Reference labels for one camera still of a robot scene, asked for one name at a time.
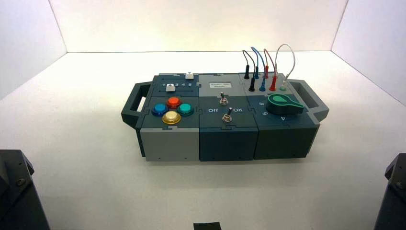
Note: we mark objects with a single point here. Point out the dark teal grey task box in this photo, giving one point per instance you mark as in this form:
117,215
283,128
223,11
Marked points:
171,144

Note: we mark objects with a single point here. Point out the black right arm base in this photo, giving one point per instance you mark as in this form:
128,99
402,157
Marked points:
393,203

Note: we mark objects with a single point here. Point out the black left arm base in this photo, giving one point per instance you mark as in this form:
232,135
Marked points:
16,196

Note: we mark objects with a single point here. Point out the teal push button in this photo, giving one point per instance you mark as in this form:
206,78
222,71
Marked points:
185,109

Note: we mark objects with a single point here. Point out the yellow push button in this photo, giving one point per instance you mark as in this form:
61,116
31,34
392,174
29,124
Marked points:
171,116

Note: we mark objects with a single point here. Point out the red push button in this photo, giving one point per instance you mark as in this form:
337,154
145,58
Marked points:
173,101

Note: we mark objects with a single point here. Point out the white printed label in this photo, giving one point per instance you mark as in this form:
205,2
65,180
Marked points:
220,85

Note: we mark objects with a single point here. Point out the white slider knob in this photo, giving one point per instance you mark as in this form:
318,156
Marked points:
189,76
170,88

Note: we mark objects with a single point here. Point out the blue push button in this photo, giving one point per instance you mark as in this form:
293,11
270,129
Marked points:
159,109

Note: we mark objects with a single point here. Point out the green rotary knob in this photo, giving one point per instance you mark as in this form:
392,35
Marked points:
279,106

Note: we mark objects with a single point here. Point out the black tape piece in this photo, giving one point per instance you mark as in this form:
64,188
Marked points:
207,226

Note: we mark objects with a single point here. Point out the metal toggle switch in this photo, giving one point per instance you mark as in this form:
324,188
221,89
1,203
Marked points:
223,101
226,118

